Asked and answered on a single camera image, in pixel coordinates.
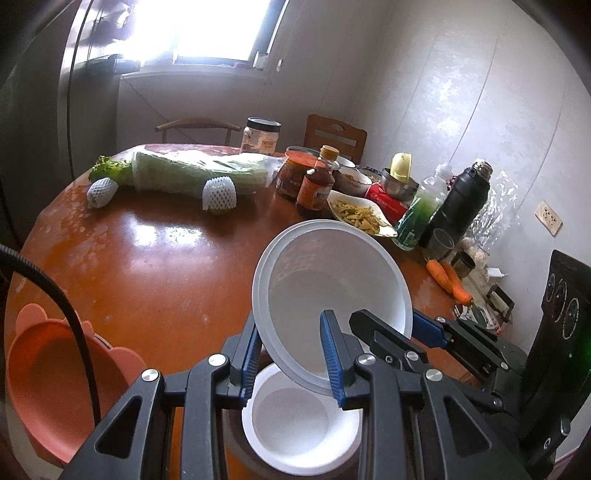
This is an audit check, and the orange plastic bowl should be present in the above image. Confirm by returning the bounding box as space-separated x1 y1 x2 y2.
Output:
7 303 146 467

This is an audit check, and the orange carrot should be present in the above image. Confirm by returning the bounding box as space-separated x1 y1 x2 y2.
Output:
426 259 473 306

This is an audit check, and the drinking glass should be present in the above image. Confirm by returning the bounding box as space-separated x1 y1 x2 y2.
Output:
423 228 455 261

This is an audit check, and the red packet box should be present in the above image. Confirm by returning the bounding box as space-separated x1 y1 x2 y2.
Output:
365 183 408 225

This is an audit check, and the plate of yellow food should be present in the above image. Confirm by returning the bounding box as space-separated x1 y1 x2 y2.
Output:
328 190 397 239

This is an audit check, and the green drink bottle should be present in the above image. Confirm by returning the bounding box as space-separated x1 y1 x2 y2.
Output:
394 163 453 251

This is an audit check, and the black thermos flask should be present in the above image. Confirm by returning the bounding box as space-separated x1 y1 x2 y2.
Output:
418 159 493 248

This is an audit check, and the steel bowl with yellow lid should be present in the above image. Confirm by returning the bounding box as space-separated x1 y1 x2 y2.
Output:
381 152 419 203

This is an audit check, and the brown sauce bottle yellow cap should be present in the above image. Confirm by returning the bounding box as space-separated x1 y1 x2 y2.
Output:
295 145 339 218

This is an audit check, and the white bowl with food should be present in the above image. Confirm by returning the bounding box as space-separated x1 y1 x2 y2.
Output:
334 166 373 197

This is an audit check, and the right foam-netted fruit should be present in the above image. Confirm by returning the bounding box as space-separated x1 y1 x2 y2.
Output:
201 176 238 214

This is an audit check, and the foam-netted fruit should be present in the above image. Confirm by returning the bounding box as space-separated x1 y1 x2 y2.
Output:
86 178 119 209
201 176 238 214

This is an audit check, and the red sauce jar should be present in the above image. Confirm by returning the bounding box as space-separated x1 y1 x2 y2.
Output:
276 150 317 201

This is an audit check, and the wrapped napa cabbage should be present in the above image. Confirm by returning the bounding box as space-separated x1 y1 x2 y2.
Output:
131 150 284 198

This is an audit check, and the left foam-netted fruit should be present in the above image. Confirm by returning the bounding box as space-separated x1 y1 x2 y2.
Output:
86 178 119 209

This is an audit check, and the green leafy lettuce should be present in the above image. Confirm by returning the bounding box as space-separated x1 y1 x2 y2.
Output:
88 155 134 186

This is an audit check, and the clear jar black lid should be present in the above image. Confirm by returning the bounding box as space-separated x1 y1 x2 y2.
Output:
240 117 281 155

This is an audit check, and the curved wooden chair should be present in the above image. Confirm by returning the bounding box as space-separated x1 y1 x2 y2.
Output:
154 117 242 146

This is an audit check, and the dark refrigerator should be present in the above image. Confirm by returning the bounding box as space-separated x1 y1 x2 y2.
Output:
0 0 93 241

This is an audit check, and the wall power socket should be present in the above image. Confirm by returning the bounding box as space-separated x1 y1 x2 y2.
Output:
535 201 563 237

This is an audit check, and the black cable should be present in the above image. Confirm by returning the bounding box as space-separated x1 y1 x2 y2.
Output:
0 243 103 428

